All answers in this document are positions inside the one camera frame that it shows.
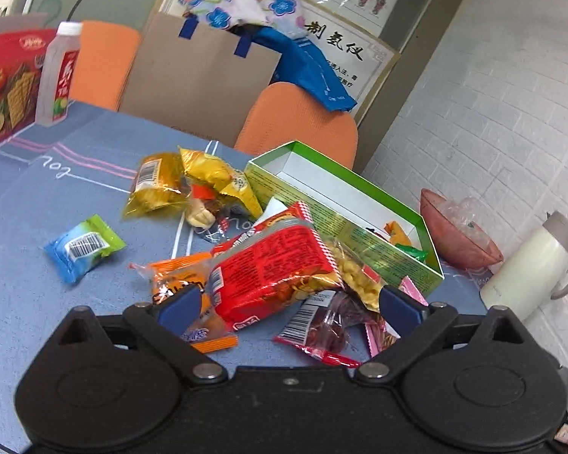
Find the orange chair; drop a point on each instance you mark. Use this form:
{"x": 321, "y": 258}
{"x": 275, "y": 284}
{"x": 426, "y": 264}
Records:
{"x": 104, "y": 61}
{"x": 298, "y": 123}

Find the pink bowl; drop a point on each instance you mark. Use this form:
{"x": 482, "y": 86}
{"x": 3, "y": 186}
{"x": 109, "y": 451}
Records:
{"x": 445, "y": 231}

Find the small orange snack packet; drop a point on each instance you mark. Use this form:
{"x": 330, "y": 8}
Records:
{"x": 397, "y": 229}

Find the clear yellow snack packet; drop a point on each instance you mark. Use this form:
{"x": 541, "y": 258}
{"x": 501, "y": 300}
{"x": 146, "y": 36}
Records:
{"x": 154, "y": 184}

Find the pink snack packet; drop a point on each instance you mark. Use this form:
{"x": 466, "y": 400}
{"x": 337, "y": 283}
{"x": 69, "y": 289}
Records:
{"x": 374, "y": 340}

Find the white thermos jug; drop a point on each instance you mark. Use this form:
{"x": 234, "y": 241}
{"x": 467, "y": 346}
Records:
{"x": 520, "y": 269}

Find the clear dark red snack packet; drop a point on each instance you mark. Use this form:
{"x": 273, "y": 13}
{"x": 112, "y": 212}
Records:
{"x": 326, "y": 326}

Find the white text wall poster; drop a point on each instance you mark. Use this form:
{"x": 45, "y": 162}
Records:
{"x": 359, "y": 47}

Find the clear corn snack packet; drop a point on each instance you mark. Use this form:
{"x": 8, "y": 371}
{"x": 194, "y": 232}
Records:
{"x": 355, "y": 279}

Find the clear bottle with red label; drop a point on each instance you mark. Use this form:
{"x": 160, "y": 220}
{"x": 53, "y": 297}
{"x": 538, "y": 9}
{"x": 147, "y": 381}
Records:
{"x": 57, "y": 75}

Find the blue and green snack packet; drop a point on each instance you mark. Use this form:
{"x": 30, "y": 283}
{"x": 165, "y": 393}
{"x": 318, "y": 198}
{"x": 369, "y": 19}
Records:
{"x": 78, "y": 250}

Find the red cracker box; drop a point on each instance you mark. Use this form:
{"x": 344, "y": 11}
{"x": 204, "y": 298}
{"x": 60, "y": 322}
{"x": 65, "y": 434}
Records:
{"x": 9, "y": 85}

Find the blue tablecloth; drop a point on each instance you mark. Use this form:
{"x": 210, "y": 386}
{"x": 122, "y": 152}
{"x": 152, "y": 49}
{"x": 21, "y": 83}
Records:
{"x": 38, "y": 189}

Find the small green snack packet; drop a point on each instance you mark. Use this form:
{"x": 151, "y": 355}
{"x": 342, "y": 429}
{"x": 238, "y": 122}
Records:
{"x": 412, "y": 251}

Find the clear plastic wrap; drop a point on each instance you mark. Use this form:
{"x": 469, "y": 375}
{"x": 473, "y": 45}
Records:
{"x": 464, "y": 217}

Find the green cardboard box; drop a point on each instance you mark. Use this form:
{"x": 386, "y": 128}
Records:
{"x": 312, "y": 198}

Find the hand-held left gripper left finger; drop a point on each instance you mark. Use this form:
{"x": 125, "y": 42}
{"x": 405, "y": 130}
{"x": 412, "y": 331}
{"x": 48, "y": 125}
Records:
{"x": 182, "y": 308}

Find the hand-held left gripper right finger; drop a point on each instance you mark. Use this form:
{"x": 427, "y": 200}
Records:
{"x": 397, "y": 308}

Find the blue plastic bag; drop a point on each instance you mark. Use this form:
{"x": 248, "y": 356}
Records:
{"x": 312, "y": 71}

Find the brown cardboard sheet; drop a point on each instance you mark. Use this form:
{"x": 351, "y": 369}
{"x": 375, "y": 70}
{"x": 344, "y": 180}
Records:
{"x": 194, "y": 85}

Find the large red snack packet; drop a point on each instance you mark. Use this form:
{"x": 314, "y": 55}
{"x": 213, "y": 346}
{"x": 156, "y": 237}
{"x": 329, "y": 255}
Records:
{"x": 270, "y": 269}

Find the white snack packet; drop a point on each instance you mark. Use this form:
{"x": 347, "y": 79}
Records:
{"x": 275, "y": 209}

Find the opaque yellow snack packet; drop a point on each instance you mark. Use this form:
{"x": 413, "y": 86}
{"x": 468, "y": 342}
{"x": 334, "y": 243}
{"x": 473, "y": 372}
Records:
{"x": 217, "y": 172}

